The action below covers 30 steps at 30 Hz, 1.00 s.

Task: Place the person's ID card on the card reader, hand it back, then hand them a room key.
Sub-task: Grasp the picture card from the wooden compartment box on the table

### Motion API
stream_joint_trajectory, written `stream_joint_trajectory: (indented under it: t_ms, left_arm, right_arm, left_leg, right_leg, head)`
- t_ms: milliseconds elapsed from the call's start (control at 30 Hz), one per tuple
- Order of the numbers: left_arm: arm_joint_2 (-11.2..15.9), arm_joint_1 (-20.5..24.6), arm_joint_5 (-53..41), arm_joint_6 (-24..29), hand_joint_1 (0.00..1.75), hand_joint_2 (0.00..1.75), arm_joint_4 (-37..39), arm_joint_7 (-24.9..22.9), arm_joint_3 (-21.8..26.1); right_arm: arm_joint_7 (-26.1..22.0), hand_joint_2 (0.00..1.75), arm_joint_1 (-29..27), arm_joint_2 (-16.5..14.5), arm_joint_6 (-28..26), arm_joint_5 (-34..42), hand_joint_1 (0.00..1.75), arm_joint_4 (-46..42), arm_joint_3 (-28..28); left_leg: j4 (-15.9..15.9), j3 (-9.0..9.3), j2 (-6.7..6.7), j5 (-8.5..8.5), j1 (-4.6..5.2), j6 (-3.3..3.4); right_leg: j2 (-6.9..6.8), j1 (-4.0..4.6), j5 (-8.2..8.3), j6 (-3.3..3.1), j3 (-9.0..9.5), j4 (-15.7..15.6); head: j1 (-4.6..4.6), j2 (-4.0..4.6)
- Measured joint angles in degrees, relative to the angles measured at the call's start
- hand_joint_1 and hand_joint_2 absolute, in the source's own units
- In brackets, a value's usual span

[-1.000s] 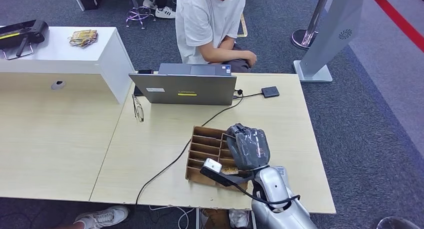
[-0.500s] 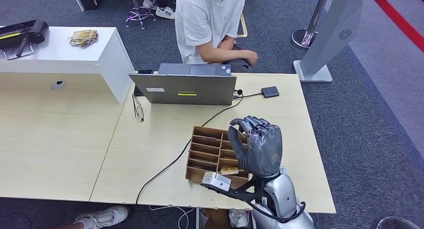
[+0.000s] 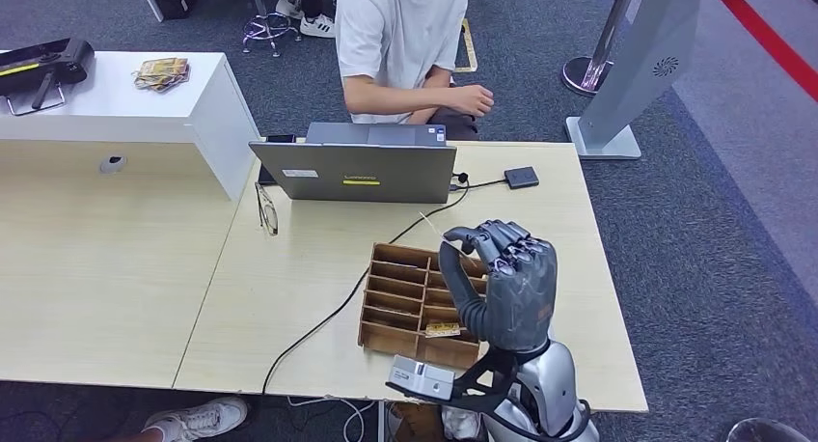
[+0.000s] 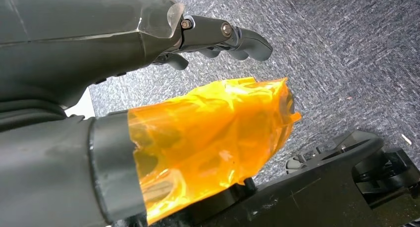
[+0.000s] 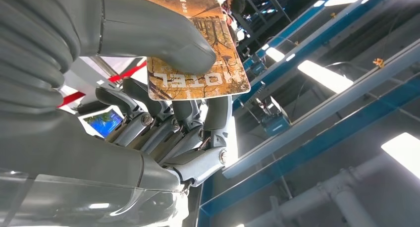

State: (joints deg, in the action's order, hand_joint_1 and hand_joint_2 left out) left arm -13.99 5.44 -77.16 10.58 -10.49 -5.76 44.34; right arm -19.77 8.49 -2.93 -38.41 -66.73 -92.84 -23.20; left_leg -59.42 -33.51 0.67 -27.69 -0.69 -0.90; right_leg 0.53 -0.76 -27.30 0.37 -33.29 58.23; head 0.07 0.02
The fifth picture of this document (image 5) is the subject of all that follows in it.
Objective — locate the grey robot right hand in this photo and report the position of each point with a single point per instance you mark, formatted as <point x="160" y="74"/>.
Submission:
<point x="65" y="146"/>

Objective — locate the person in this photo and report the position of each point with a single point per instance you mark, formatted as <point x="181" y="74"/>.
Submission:
<point x="236" y="4"/>

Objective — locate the display screen with blue picture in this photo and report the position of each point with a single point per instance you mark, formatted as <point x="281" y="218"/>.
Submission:
<point x="105" y="122"/>

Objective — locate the red barrier belt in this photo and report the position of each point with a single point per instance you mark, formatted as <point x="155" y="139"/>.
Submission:
<point x="124" y="75"/>

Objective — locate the blue steel beam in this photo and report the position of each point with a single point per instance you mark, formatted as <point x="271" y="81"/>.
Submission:
<point x="311" y="146"/>

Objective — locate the ceiling light panel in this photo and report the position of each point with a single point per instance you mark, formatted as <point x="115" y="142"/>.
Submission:
<point x="325" y="76"/>
<point x="403" y="153"/>

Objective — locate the white ceiling pipe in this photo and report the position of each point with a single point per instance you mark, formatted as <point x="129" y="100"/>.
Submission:
<point x="347" y="202"/>

